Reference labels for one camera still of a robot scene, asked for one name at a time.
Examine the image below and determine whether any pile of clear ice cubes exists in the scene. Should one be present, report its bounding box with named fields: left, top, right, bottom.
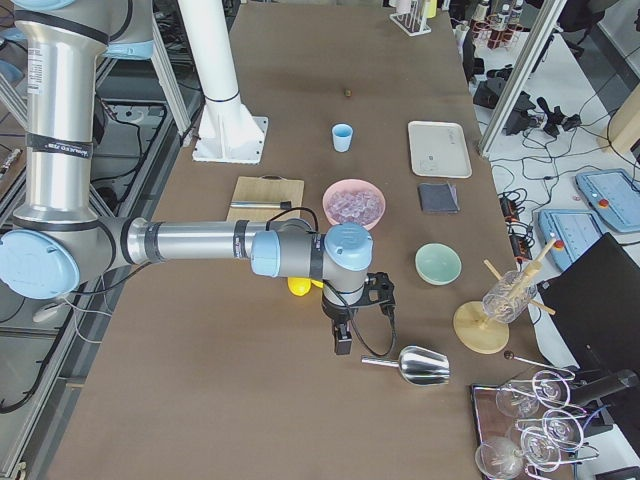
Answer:
left=326, top=190, right=383, bottom=226

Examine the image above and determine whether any metal ice scoop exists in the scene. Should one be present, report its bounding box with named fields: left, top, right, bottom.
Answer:
left=361, top=346, right=450, bottom=387

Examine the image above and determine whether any clear glass on stand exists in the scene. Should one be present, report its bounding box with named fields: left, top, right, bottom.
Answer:
left=482, top=271, right=537, bottom=324

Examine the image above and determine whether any mint green bowl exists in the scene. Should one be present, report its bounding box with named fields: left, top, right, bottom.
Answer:
left=415, top=243, right=462, bottom=286

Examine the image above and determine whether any wine glass rack tray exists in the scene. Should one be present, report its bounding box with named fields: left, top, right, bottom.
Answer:
left=471, top=368, right=600, bottom=479

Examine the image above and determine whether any wooden cup tree stand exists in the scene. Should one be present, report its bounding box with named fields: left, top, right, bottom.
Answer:
left=453, top=238, right=556, bottom=354

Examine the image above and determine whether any black monitor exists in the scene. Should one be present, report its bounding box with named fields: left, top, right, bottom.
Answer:
left=538, top=233, right=639, bottom=372

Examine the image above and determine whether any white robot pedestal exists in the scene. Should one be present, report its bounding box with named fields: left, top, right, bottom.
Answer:
left=179, top=0, right=268, bottom=165

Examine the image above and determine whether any blue teach pendant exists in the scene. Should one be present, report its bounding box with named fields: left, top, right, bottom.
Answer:
left=575, top=168, right=639, bottom=233
left=537, top=209, right=609, bottom=271

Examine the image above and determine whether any aluminium frame post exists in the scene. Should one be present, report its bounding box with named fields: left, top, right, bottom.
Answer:
left=478, top=0, right=567, bottom=159

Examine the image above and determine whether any yellow lemon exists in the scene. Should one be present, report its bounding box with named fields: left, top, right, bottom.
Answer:
left=287, top=277, right=313, bottom=297

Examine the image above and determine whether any beige plastic tray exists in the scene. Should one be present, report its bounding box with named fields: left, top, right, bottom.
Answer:
left=408, top=120, right=472, bottom=179

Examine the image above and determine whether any white wire cup rack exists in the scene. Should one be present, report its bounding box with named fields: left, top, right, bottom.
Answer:
left=389, top=0, right=431, bottom=36

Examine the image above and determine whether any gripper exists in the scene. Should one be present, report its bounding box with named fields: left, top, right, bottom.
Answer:
left=322, top=284, right=357, bottom=355

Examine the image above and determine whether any blue plastic cup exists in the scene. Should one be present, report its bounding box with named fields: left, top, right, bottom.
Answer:
left=331, top=123, right=353, bottom=153

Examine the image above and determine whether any pink bowl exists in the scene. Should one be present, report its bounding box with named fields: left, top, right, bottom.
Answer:
left=322, top=179, right=386, bottom=230

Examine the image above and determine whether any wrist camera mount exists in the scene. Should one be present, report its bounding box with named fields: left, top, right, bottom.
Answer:
left=358, top=272, right=396, bottom=319

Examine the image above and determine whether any dark grey folded cloth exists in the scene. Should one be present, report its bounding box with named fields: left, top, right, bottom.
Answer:
left=418, top=183, right=460, bottom=214

